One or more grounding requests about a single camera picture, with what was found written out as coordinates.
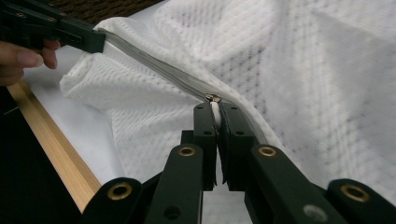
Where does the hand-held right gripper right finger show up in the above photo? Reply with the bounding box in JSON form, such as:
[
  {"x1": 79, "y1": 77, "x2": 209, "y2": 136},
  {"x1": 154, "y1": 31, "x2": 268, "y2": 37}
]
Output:
[{"x1": 218, "y1": 102, "x2": 269, "y2": 191}]

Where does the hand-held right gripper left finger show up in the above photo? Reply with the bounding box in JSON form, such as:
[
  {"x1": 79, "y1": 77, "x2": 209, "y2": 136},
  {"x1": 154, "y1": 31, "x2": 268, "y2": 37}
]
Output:
[{"x1": 181, "y1": 102, "x2": 219, "y2": 191}]

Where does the clear plastic zip bag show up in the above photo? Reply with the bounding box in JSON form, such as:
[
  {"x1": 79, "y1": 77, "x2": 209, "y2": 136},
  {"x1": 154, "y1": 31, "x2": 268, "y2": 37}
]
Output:
[{"x1": 59, "y1": 0, "x2": 396, "y2": 207}]

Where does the white table cover sheet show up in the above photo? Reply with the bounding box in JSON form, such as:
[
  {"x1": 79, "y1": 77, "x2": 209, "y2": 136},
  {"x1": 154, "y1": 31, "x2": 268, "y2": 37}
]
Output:
[{"x1": 22, "y1": 0, "x2": 253, "y2": 224}]

